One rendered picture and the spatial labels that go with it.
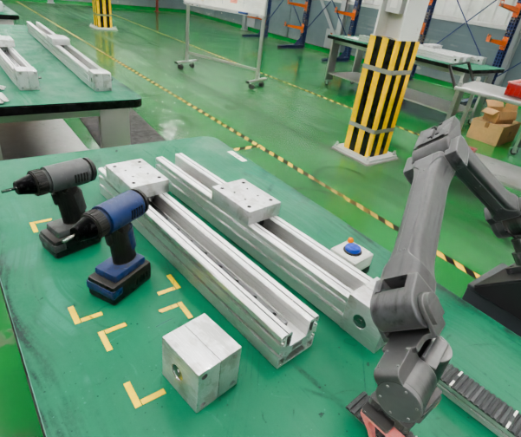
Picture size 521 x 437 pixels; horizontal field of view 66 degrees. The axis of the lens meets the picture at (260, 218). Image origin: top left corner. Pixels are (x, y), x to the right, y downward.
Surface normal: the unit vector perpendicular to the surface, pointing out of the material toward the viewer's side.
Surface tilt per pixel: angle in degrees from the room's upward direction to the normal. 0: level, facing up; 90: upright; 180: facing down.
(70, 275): 0
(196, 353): 0
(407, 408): 90
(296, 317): 90
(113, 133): 90
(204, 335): 0
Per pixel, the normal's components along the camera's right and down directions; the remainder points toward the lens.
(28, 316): 0.12, -0.85
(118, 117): 0.58, 0.47
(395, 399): -0.62, 0.33
